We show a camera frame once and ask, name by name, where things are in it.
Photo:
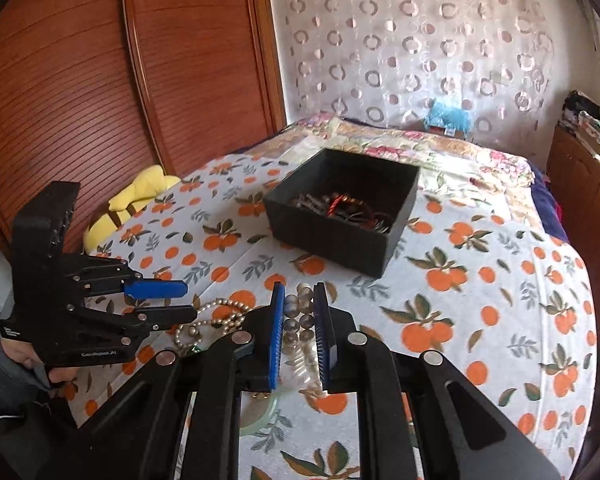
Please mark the brown wooden cabinet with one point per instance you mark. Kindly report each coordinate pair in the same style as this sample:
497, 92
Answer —
575, 183

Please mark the dark-padded right gripper finger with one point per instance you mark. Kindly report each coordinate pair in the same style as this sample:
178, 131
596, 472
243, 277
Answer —
332, 327

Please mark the clutter pile on cabinet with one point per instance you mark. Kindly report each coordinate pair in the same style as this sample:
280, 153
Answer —
581, 118

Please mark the red-brown wooden wardrobe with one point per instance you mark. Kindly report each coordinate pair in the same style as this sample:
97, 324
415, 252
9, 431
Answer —
93, 91

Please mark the person's left hand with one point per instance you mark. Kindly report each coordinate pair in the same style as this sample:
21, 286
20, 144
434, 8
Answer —
23, 353

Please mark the blue fluffy item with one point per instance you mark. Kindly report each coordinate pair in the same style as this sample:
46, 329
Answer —
445, 117

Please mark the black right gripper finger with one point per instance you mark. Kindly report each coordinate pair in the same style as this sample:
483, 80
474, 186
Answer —
164, 318

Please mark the black square jewelry box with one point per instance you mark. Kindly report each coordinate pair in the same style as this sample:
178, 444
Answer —
348, 208

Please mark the yellow plush toy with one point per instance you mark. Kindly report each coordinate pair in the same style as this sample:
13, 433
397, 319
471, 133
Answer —
113, 214

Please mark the circle-pattern sheer curtain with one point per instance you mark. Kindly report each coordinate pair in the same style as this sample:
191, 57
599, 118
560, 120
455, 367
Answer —
389, 62

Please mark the orange-print white bedsheet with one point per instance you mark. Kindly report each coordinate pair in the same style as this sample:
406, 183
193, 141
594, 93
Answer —
511, 308

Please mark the pale green jade bangle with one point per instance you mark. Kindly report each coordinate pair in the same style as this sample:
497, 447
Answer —
256, 411

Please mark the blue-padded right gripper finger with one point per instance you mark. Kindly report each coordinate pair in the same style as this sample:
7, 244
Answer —
149, 288
265, 324

